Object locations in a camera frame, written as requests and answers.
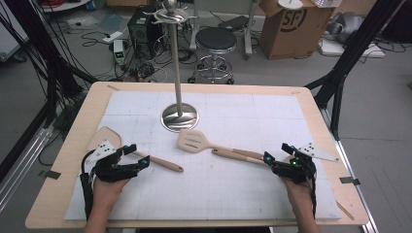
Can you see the grey bag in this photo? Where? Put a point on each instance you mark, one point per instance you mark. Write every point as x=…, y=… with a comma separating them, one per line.
x=346, y=26

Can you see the white foam mat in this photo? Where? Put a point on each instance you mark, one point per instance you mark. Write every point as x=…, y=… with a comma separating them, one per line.
x=210, y=187

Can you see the slotted beige spatula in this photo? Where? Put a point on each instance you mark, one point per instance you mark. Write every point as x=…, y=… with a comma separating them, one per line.
x=182, y=142

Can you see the person's right hand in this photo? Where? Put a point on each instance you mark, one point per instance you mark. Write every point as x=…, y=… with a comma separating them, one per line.
x=298, y=194

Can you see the aluminium rail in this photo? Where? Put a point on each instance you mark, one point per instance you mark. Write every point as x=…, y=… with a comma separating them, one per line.
x=353, y=174
x=22, y=171

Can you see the large cardboard box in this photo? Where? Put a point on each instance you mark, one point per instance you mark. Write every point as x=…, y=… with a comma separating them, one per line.
x=291, y=35

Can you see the round black stool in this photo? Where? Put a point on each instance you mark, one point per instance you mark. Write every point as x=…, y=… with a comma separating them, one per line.
x=216, y=39

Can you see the steel utensil rack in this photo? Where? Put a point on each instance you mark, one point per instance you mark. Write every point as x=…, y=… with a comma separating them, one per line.
x=175, y=64

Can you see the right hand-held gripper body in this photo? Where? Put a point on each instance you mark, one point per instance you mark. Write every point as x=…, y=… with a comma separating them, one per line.
x=296, y=170

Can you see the black computer tower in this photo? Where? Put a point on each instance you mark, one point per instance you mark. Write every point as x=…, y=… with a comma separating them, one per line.
x=142, y=32

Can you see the solid beige spatula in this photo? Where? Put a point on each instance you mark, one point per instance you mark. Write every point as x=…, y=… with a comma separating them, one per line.
x=108, y=134

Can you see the black metal frame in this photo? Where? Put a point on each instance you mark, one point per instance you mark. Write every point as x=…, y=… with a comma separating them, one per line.
x=48, y=64
x=350, y=55

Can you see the white power strip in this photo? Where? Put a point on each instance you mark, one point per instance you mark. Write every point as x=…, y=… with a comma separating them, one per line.
x=112, y=36

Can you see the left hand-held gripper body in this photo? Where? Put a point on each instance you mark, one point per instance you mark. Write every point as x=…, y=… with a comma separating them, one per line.
x=110, y=171

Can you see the small white power supply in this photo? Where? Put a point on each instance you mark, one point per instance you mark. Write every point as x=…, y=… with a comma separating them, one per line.
x=118, y=50

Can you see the person's left hand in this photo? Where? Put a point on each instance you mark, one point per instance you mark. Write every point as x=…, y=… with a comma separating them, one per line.
x=108, y=192

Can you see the black tape piece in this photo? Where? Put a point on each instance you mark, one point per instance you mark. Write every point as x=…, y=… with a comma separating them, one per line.
x=350, y=181
x=52, y=174

